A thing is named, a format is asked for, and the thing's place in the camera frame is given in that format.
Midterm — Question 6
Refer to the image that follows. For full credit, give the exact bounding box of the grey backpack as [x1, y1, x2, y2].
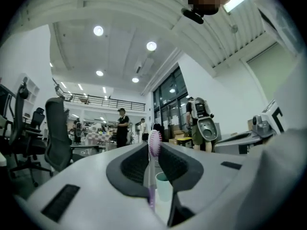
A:
[190, 96, 212, 119]

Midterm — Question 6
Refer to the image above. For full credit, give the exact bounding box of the grey round shell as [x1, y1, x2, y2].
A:
[197, 115, 217, 143]

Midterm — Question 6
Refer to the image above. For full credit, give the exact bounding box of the black office chair with headrest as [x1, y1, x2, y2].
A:
[7, 80, 54, 187]

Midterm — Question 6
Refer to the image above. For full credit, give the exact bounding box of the black framed glass door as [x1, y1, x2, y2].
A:
[152, 66, 190, 144]

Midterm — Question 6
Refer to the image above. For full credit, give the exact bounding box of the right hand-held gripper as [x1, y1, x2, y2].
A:
[214, 99, 288, 155]

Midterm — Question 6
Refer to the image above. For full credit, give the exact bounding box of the pink toothbrush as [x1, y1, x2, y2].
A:
[143, 129, 163, 212]

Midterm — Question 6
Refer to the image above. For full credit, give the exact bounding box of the black head camera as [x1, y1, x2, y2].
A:
[180, 7, 205, 25]

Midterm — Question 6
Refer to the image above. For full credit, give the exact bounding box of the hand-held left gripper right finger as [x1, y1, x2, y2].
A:
[159, 142, 262, 230]

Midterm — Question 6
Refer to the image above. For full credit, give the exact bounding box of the checkered cloth table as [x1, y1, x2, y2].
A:
[84, 131, 114, 146]

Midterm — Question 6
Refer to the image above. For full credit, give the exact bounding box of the long ceiling light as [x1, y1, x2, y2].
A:
[222, 0, 252, 13]

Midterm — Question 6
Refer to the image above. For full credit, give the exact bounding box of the cardboard box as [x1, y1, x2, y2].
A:
[168, 129, 190, 145]

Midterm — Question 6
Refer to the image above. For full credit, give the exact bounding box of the white wall shelf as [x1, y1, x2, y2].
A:
[13, 72, 40, 105]

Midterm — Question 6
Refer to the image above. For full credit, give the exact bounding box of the pale mint cup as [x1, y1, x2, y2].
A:
[155, 172, 174, 203]

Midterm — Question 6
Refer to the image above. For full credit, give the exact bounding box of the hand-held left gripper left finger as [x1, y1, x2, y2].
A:
[14, 141, 166, 230]

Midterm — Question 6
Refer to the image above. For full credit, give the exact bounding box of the ceiling air vent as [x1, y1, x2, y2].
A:
[135, 56, 154, 74]

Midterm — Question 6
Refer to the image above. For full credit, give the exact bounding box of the black mezzanine railing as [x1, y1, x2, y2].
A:
[52, 77, 147, 112]

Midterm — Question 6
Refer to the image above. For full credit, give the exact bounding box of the person's white shirt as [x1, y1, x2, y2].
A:
[236, 0, 307, 230]

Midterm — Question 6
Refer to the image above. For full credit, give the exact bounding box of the black mesh office chair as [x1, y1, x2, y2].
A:
[44, 96, 83, 173]

